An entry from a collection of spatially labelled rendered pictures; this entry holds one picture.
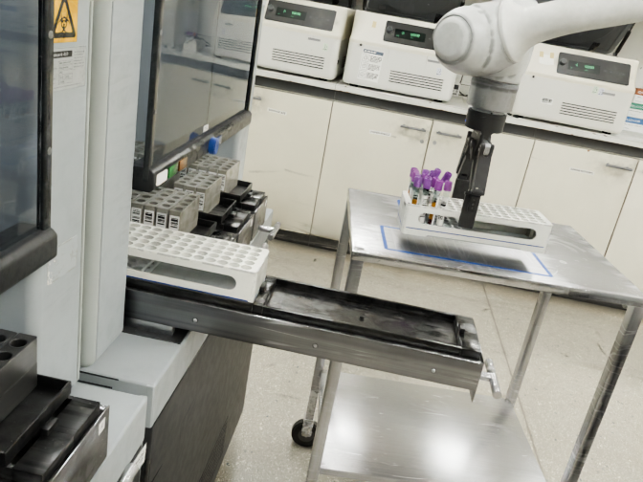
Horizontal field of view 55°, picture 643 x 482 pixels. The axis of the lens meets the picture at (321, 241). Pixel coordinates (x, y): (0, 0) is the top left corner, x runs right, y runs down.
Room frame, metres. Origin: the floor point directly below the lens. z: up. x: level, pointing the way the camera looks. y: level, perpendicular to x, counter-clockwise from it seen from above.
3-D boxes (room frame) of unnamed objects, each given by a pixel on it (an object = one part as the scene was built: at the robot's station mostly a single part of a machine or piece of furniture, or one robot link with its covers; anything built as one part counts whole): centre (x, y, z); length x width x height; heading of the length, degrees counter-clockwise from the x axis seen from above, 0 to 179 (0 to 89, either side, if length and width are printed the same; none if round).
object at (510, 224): (1.23, -0.30, 0.88); 0.30 x 0.10 x 0.06; 92
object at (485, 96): (1.23, -0.27, 1.14); 0.09 x 0.09 x 0.06
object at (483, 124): (1.23, -0.27, 1.07); 0.08 x 0.07 x 0.09; 2
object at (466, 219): (1.18, -0.28, 0.92); 0.03 x 0.01 x 0.07; 92
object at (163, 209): (1.05, 0.27, 0.85); 0.12 x 0.02 x 0.06; 177
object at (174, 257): (0.89, 0.23, 0.83); 0.30 x 0.10 x 0.06; 87
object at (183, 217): (1.04, 0.25, 0.85); 0.12 x 0.02 x 0.06; 177
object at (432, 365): (0.88, 0.05, 0.78); 0.73 x 0.14 x 0.09; 87
